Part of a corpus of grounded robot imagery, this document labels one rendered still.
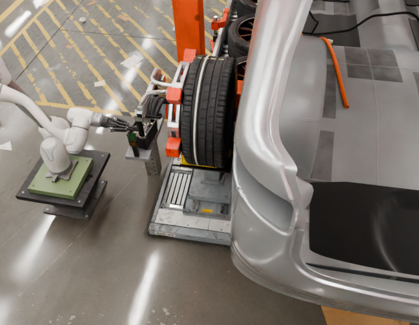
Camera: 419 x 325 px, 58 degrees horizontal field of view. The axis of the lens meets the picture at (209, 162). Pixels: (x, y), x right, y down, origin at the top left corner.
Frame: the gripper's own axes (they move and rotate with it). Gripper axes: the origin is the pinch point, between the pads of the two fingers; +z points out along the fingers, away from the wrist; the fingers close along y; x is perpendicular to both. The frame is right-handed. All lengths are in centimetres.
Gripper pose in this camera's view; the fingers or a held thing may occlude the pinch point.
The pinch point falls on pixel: (133, 128)
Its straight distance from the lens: 248.8
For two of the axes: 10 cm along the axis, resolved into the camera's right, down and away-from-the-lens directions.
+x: -2.4, 6.1, 7.6
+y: 0.9, -7.6, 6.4
